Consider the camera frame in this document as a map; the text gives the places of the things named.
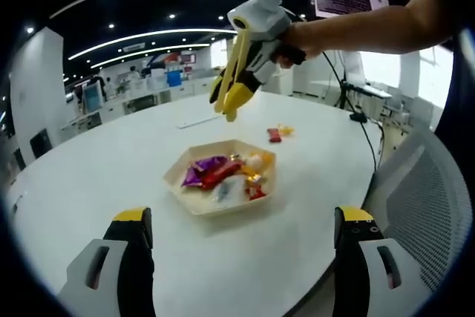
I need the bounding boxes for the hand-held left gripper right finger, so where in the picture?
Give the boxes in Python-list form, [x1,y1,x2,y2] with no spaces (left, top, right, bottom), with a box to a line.
[333,204,431,317]

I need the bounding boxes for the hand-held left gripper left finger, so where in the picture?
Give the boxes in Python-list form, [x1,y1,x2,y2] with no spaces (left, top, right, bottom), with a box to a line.
[57,206,155,317]

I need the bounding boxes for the yellow food packet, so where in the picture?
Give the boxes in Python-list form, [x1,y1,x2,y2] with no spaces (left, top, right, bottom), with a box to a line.
[246,150,276,171]

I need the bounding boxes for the beige hexagonal container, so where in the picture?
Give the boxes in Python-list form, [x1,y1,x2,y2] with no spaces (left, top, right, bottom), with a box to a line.
[163,138,278,218]

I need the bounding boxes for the person's right hand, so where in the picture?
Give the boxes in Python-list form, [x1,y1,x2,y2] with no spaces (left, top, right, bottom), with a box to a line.
[274,22,327,70]

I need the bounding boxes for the white counter cabinets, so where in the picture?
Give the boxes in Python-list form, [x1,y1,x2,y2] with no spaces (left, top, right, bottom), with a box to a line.
[61,79,223,128]

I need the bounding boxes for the blue storage box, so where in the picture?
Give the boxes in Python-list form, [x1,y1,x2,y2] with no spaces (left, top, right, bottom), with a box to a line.
[166,71,183,90]

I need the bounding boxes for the black tripod stand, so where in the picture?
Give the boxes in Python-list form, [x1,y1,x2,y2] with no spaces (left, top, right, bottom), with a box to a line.
[335,79,393,110]

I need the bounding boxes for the white laptop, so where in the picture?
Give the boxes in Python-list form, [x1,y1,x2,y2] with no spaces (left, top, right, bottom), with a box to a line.
[343,51,367,86]

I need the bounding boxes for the grey mesh office chair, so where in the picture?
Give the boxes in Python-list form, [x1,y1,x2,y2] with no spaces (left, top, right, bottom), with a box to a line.
[365,122,472,292]

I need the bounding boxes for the light blue display stand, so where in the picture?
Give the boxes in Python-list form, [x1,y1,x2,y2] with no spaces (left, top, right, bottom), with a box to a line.
[82,82,103,114]

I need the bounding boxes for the black chair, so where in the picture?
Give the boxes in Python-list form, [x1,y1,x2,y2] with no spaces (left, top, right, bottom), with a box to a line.
[29,128,51,160]
[13,148,27,171]

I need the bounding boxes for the person's dark clothing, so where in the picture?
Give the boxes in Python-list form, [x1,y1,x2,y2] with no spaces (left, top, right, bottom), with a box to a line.
[433,30,475,140]

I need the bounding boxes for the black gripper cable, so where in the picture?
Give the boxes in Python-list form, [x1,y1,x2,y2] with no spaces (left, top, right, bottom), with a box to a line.
[322,51,378,171]

